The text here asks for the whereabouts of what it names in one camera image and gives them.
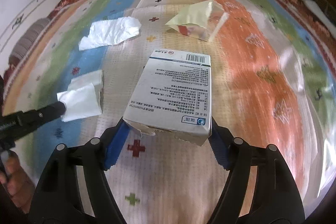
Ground small white paper scrap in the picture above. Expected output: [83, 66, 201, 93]
[57, 70, 103, 122]

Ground yellowish plastic snack wrapper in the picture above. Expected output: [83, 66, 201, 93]
[165, 0, 230, 42]

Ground person's left hand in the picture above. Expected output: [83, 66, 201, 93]
[1, 151, 35, 214]

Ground white medicine box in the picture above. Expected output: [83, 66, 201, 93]
[123, 49, 212, 146]

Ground white paper sheet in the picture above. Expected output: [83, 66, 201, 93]
[79, 16, 142, 51]

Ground colourful striped bed cover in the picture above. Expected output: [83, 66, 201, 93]
[1, 0, 335, 223]

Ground grey ribbed bolster pillow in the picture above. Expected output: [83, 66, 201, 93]
[8, 17, 51, 67]

